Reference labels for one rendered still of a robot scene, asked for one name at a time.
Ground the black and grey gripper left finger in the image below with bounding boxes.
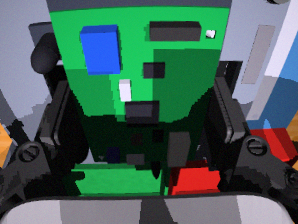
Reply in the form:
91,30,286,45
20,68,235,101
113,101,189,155
0,80,82,220

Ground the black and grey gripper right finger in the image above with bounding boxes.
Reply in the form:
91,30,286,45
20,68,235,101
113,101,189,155
203,76,298,224

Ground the green open-top bin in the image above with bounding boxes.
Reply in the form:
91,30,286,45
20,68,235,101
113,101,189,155
62,162,171,196

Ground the green circuit board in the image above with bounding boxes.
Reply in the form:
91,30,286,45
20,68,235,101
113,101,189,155
49,5,229,167

